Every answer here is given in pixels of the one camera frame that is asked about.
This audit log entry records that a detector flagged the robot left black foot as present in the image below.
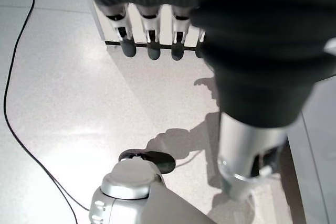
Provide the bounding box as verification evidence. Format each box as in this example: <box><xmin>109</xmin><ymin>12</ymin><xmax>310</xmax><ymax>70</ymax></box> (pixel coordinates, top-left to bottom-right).
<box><xmin>118</xmin><ymin>149</ymin><xmax>176</xmax><ymax>174</ymax></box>

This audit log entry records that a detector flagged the robot left leg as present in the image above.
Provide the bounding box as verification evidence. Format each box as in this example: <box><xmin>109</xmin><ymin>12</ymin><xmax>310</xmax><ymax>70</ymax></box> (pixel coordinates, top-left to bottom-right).
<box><xmin>89</xmin><ymin>153</ymin><xmax>218</xmax><ymax>224</ymax></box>

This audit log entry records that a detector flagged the thin black floor cable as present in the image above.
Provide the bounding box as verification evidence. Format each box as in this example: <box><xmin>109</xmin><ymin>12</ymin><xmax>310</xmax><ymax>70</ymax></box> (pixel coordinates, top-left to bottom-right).
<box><xmin>4</xmin><ymin>0</ymin><xmax>90</xmax><ymax>224</ymax></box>

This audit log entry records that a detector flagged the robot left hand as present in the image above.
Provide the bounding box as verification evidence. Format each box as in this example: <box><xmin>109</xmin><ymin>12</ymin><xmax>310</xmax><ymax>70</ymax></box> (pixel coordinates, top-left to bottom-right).
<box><xmin>77</xmin><ymin>0</ymin><xmax>336</xmax><ymax>204</ymax></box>

